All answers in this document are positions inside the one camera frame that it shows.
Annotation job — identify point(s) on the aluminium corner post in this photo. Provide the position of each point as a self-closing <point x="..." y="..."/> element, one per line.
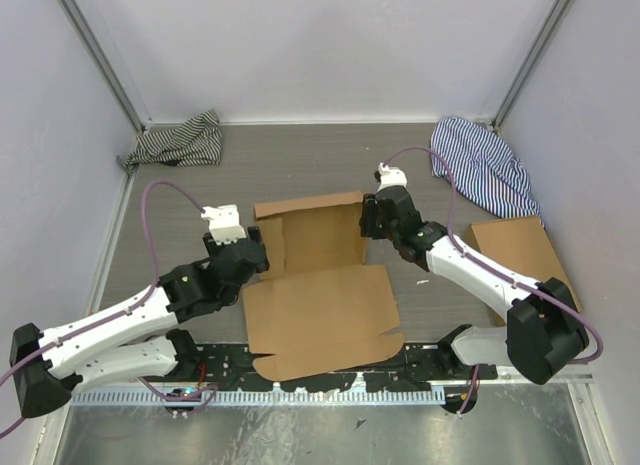
<point x="543" y="39"/>
<point x="97" y="53"/>

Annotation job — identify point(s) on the blue white striped cloth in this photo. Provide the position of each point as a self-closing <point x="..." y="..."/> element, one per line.
<point x="484" y="168"/>

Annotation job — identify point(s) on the black white striped cloth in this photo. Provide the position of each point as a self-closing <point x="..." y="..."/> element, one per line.
<point x="196" y="142"/>

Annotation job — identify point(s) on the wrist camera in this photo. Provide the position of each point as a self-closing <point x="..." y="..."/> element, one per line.
<point x="224" y="224"/>
<point x="388" y="176"/>

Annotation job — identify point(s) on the right aluminium corner post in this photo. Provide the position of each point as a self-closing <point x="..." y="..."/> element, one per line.
<point x="543" y="39"/>

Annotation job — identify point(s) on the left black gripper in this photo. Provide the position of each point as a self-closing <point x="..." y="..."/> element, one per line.
<point x="215" y="249"/>

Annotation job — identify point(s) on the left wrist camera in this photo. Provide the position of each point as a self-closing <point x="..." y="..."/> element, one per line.
<point x="224" y="224"/>

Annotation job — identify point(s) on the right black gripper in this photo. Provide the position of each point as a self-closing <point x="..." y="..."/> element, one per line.
<point x="370" y="209"/>

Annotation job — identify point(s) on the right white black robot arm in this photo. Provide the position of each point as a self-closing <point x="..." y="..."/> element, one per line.
<point x="541" y="332"/>

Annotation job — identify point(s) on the folded brown cardboard box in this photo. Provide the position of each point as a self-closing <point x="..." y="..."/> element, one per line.
<point x="522" y="245"/>

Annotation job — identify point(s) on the brown cardboard box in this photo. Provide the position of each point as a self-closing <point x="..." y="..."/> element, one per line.
<point x="319" y="308"/>
<point x="522" y="245"/>

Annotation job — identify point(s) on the white slotted cable duct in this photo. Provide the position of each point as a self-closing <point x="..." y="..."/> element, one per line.
<point x="356" y="396"/>

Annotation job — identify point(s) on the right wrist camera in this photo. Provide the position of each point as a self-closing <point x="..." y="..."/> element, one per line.
<point x="388" y="176"/>

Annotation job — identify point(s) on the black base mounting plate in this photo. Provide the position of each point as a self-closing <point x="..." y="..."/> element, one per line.
<point x="414" y="368"/>

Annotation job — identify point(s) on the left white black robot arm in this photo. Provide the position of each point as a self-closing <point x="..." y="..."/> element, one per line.
<point x="139" y="337"/>

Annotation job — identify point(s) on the left aluminium corner post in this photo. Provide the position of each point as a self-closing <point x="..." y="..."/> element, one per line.
<point x="97" y="53"/>

